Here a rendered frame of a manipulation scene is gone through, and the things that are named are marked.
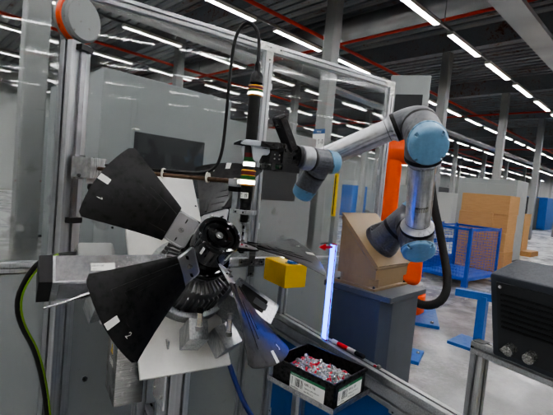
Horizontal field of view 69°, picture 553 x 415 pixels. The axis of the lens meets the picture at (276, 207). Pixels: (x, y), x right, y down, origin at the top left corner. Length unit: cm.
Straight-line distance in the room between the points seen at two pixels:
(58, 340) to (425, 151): 140
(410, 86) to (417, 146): 383
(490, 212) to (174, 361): 814
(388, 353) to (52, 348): 122
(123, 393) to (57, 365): 34
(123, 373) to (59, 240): 51
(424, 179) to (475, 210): 773
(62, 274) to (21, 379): 85
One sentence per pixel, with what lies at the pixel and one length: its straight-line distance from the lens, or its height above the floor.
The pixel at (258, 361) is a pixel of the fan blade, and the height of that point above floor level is 96.
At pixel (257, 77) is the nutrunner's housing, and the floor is 166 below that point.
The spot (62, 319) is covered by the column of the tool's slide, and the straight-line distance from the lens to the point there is 170.
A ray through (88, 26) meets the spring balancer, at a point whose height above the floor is 186.
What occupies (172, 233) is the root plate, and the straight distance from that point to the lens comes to 115.
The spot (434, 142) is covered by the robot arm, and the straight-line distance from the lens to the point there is 127.
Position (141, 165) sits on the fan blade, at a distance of 117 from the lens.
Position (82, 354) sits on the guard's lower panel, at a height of 62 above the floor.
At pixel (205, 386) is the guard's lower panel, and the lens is 216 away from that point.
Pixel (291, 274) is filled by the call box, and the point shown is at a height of 104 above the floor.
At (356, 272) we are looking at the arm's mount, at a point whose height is 106.
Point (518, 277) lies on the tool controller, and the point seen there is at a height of 123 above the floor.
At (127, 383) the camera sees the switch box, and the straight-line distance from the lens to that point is 150.
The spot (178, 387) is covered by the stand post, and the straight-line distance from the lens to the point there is 135.
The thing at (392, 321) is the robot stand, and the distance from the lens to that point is 164.
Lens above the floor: 137
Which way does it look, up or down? 3 degrees down
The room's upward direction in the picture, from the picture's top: 5 degrees clockwise
